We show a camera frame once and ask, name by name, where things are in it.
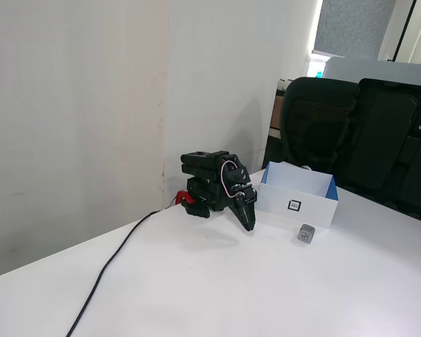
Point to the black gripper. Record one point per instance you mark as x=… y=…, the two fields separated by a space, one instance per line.
x=245 y=203

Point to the small gray block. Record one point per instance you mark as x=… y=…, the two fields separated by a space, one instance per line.
x=305 y=235

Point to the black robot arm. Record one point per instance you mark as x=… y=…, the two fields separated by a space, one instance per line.
x=203 y=168

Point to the blue and white cardboard box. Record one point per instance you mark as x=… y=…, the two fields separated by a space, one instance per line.
x=294 y=200

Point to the brown cardboard box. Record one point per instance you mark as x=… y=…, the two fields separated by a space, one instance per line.
x=276 y=110

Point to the red table clamp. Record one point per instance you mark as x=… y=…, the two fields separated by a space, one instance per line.
x=182 y=197

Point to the black mesh office chair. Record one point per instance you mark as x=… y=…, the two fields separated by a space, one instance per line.
x=312 y=123

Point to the small blue object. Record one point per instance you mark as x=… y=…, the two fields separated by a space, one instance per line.
x=318 y=74

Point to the light gray panel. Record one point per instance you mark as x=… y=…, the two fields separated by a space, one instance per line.
x=344 y=68

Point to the gray window blind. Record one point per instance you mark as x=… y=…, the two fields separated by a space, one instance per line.
x=351 y=28

